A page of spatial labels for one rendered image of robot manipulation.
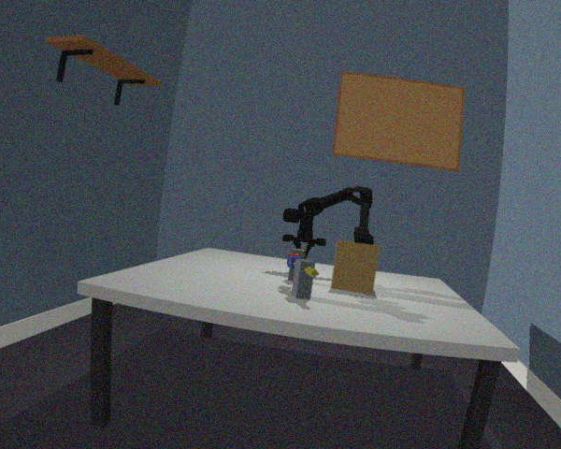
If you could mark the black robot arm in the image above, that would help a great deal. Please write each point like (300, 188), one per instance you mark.
(316, 205)

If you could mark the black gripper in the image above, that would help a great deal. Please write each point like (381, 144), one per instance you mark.
(305, 231)

